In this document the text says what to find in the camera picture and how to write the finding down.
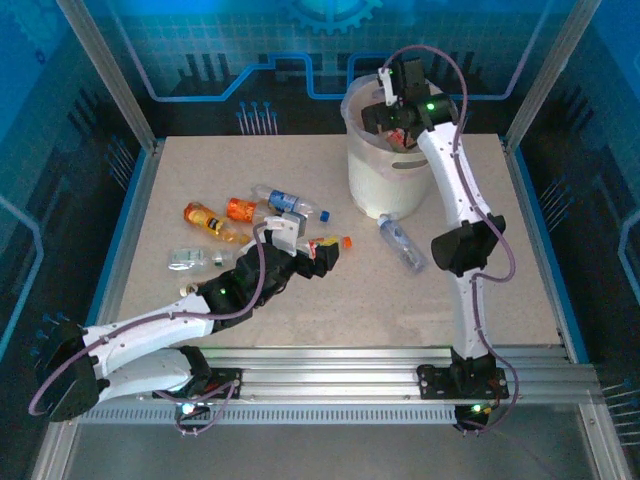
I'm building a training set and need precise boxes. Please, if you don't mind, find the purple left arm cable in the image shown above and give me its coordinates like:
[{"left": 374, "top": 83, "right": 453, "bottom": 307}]
[{"left": 29, "top": 222, "right": 266, "bottom": 437}]

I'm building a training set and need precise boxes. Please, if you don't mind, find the grey slotted cable duct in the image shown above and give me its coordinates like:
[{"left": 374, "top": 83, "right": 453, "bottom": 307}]
[{"left": 74, "top": 403, "right": 464, "bottom": 427}]

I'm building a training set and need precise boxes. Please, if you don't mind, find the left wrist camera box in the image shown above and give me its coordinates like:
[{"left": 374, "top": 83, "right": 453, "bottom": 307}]
[{"left": 259, "top": 211, "right": 309, "bottom": 257}]

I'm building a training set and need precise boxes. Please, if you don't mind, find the orange juice bottle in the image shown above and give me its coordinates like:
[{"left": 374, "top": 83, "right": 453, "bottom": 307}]
[{"left": 183, "top": 201, "right": 252, "bottom": 247}]

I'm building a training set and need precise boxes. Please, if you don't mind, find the slim clear bottle white cap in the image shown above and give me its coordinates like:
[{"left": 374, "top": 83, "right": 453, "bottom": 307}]
[{"left": 376, "top": 211, "right": 430, "bottom": 274}]

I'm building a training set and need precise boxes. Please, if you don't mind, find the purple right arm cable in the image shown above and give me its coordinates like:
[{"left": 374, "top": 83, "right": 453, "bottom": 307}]
[{"left": 382, "top": 44, "right": 521, "bottom": 436}]

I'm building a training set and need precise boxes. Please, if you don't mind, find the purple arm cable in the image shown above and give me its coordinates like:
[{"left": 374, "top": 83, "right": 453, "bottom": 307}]
[
  {"left": 29, "top": 222, "right": 266, "bottom": 437},
  {"left": 382, "top": 44, "right": 521, "bottom": 436}
]

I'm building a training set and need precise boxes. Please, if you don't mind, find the blue label bottle blue cap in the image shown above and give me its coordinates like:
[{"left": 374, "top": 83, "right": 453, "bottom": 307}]
[{"left": 249, "top": 183, "right": 332, "bottom": 223}]

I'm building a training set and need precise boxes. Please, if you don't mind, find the blue aluminium table side rail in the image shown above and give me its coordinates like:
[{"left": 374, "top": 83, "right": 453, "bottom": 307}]
[
  {"left": 74, "top": 137, "right": 166, "bottom": 364},
  {"left": 499, "top": 137, "right": 591, "bottom": 364}
]

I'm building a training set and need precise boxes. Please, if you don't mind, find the aluminium frame post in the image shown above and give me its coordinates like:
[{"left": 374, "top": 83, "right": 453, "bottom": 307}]
[
  {"left": 504, "top": 0, "right": 599, "bottom": 146},
  {"left": 54, "top": 0, "right": 164, "bottom": 151}
]

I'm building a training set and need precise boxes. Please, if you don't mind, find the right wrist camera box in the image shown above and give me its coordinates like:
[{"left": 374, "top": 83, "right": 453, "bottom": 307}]
[{"left": 377, "top": 65, "right": 402, "bottom": 107}]

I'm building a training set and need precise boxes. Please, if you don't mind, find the clear bottle green ring cap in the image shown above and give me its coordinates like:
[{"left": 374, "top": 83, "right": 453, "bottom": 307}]
[{"left": 167, "top": 246, "right": 232, "bottom": 274}]

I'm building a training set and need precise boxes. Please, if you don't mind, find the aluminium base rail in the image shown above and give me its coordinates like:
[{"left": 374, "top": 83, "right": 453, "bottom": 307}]
[{"left": 59, "top": 346, "right": 599, "bottom": 406}]

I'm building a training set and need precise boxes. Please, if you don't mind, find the black base connector with light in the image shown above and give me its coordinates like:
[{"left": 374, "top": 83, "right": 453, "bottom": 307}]
[
  {"left": 174, "top": 397, "right": 214, "bottom": 421},
  {"left": 452, "top": 402, "right": 496, "bottom": 434}
]

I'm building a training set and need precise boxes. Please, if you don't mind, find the aluminium lower frame rail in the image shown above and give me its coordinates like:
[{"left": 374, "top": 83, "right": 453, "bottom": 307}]
[
  {"left": 29, "top": 399, "right": 84, "bottom": 480},
  {"left": 577, "top": 399, "right": 634, "bottom": 480}
]

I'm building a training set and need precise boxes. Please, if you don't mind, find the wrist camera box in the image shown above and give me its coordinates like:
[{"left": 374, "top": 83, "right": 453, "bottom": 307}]
[
  {"left": 377, "top": 65, "right": 402, "bottom": 107},
  {"left": 259, "top": 211, "right": 309, "bottom": 257}
]

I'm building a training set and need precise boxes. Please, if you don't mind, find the white plastic bin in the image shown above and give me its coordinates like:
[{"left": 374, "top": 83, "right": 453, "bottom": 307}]
[{"left": 341, "top": 74, "right": 454, "bottom": 221}]

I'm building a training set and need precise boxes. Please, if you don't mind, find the orange label bottle brown cap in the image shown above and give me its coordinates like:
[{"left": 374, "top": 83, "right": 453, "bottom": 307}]
[{"left": 224, "top": 196, "right": 274, "bottom": 226}]

